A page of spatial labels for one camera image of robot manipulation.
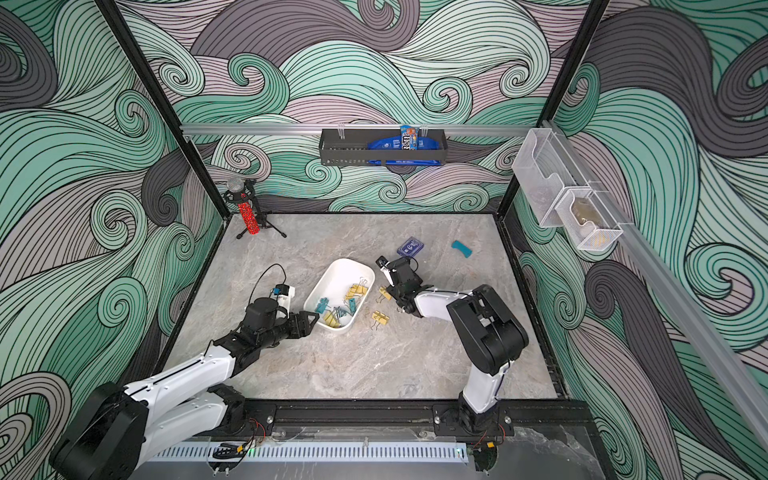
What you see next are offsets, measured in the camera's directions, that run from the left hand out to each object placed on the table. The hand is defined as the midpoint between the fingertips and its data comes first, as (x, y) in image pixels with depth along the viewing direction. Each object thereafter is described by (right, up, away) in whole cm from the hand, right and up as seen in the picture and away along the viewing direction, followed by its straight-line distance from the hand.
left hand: (312, 313), depth 85 cm
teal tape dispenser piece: (+52, +17, +24) cm, 60 cm away
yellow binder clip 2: (+21, +4, +10) cm, 24 cm away
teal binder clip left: (+1, 0, +8) cm, 8 cm away
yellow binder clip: (+20, -2, +4) cm, 21 cm away
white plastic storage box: (+7, +3, +11) cm, 13 cm away
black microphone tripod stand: (-26, +30, +28) cm, 48 cm away
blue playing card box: (+31, +19, +22) cm, 42 cm away
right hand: (+30, +10, +12) cm, 33 cm away
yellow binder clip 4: (+5, -3, +5) cm, 7 cm away
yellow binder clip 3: (+14, +5, +10) cm, 18 cm away
